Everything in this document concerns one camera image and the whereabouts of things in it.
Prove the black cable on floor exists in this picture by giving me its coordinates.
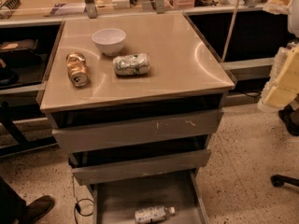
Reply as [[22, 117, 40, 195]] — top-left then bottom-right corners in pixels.
[[72, 175, 94, 224]]

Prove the middle grey drawer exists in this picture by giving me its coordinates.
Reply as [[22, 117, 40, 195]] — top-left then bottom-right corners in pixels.
[[72, 149, 211, 185]]

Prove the black coil spring tool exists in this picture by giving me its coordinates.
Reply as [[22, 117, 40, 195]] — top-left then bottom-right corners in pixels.
[[0, 0, 21, 20]]

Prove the blue label plastic bottle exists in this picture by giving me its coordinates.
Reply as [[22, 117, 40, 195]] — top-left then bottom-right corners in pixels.
[[135, 205, 176, 224]]

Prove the brown shoe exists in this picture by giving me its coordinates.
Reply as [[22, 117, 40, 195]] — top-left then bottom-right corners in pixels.
[[21, 195, 54, 224]]

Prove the grey metal bracket left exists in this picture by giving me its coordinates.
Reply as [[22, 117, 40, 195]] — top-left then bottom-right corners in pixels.
[[84, 0, 97, 19]]

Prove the grey drawer cabinet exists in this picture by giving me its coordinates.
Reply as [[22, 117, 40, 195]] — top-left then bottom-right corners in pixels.
[[36, 11, 237, 224]]

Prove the bottom grey drawer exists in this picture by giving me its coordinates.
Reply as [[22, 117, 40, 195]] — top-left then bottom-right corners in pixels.
[[93, 171, 208, 224]]

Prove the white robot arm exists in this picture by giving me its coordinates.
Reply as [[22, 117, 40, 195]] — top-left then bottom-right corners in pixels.
[[259, 0, 299, 111]]

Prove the crushed gold soda can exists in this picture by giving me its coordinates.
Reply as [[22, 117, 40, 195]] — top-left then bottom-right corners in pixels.
[[66, 52, 90, 87]]

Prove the top grey drawer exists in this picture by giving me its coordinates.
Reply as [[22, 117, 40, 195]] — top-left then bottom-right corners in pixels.
[[53, 109, 223, 154]]

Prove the grey drawer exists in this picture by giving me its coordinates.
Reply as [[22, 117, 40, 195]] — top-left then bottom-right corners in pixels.
[[72, 149, 211, 185], [53, 109, 223, 154], [93, 171, 208, 224]]

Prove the crushed green silver can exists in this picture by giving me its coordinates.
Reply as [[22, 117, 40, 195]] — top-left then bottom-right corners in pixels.
[[113, 53, 150, 77]]

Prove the purple white paper box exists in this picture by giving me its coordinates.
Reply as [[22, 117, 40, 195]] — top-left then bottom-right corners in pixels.
[[50, 3, 86, 16]]

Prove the wooden stick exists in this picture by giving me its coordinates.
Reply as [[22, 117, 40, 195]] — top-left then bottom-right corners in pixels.
[[221, 0, 240, 63]]

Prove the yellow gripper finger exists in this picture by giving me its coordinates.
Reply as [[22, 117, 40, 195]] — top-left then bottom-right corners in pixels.
[[264, 47, 299, 108], [263, 0, 291, 15]]

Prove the black office chair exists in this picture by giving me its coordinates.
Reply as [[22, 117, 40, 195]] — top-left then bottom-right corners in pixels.
[[270, 175, 299, 187]]

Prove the white bowl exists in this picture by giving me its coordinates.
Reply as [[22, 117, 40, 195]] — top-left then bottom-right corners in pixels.
[[92, 28, 126, 56]]

